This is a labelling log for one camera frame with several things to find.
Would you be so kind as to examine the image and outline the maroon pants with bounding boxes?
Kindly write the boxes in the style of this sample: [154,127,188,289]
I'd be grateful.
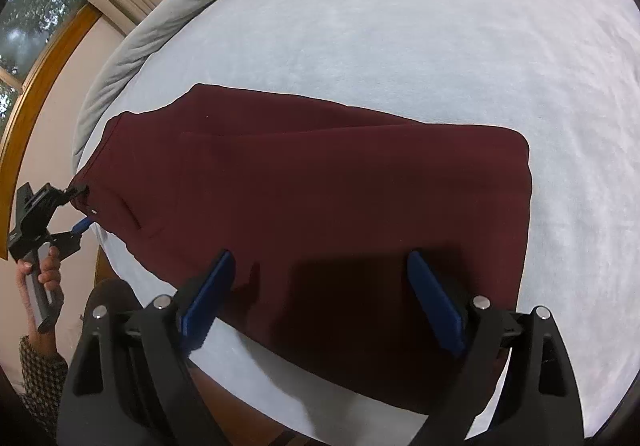
[74,83,534,416]

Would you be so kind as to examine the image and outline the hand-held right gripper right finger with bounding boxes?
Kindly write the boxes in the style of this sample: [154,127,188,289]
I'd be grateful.
[406,251,584,446]

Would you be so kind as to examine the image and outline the person's left hand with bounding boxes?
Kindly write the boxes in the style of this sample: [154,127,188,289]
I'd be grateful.
[16,246,65,342]

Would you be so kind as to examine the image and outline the wooden framed window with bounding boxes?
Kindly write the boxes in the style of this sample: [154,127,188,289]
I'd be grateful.
[0,0,104,259]

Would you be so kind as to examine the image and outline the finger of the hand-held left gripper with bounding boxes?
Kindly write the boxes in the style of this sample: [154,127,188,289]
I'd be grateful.
[65,184,93,210]
[50,217,96,259]

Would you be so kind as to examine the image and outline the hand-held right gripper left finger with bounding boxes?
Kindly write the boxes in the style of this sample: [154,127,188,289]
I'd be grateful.
[59,250,237,446]

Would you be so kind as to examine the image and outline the bed with light blue sheet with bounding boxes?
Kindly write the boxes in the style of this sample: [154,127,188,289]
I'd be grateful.
[72,0,640,442]

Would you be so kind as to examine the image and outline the person's left forearm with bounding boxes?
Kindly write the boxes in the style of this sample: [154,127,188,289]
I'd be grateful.
[18,332,69,408]

